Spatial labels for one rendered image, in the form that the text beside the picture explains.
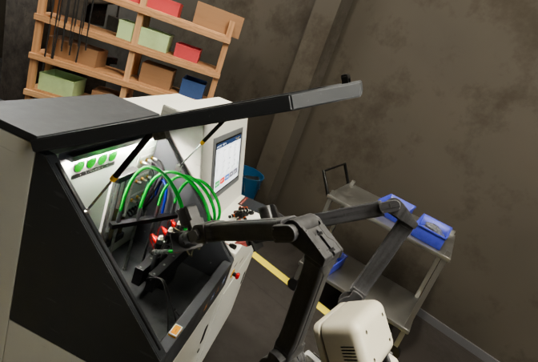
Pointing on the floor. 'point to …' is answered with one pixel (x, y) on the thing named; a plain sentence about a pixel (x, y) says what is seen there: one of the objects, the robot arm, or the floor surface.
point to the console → (200, 170)
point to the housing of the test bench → (15, 108)
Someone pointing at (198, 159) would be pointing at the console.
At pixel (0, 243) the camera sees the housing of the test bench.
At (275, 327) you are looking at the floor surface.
